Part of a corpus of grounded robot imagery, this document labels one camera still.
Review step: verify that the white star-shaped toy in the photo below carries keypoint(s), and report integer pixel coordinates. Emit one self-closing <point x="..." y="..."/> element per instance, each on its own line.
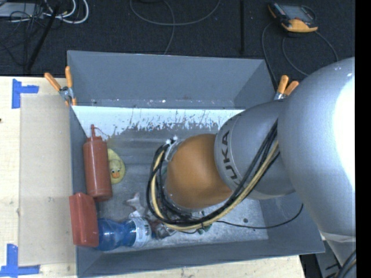
<point x="136" y="203"/>

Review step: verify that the blue plastic bottle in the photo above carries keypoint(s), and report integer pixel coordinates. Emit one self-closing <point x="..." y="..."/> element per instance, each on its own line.
<point x="116" y="234"/>

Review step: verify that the yellow toy duck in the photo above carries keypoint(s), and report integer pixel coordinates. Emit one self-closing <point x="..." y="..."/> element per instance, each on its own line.
<point x="116" y="166"/>

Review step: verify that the red-brown flat block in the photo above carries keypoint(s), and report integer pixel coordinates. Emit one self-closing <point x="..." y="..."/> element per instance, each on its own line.
<point x="84" y="219"/>

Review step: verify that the red-brown squeeze bottle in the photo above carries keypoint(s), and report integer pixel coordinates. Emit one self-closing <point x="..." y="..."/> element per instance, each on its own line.
<point x="97" y="166"/>

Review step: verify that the pale wood flat board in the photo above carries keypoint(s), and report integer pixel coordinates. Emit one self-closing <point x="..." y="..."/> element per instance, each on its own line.
<point x="43" y="161"/>

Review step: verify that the grey metal bin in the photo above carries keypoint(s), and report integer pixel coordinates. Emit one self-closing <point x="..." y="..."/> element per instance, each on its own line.
<point x="162" y="80"/>

